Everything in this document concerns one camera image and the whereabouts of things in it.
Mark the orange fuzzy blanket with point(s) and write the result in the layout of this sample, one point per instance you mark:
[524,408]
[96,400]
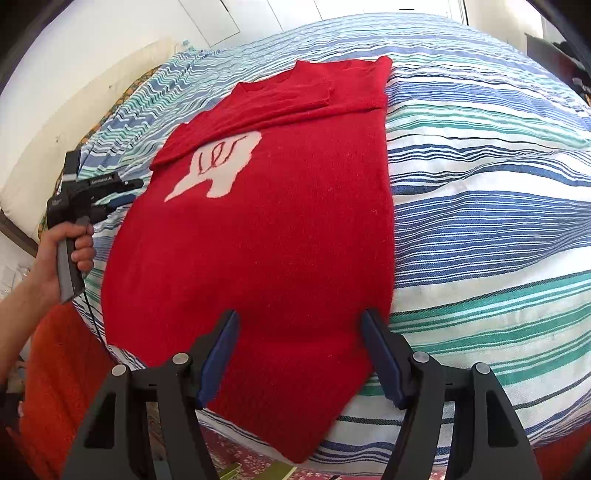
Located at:
[60,392]

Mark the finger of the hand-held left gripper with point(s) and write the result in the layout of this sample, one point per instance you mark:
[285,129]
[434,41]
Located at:
[115,205]
[131,184]

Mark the blue green striped blanket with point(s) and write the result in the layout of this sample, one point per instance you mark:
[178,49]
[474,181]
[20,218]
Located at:
[485,207]

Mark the red sweater with white rabbit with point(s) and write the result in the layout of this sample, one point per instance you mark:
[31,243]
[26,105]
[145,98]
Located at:
[277,230]

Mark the person's left hand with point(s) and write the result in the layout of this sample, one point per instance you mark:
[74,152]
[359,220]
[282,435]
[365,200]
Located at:
[41,272]

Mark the pile of clothes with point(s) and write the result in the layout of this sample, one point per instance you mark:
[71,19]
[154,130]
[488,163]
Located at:
[577,83]

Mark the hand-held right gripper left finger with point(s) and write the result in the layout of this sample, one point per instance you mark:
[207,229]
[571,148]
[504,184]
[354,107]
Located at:
[217,360]

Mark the patterned red rug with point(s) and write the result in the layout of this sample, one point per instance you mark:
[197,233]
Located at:
[240,450]

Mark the wooden bed frame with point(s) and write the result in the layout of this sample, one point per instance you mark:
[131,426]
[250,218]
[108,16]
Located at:
[18,235]

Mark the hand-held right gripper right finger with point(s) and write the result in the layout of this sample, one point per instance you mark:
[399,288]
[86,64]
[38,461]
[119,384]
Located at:
[383,360]

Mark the person's left forearm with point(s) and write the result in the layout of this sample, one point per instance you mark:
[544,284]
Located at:
[14,332]

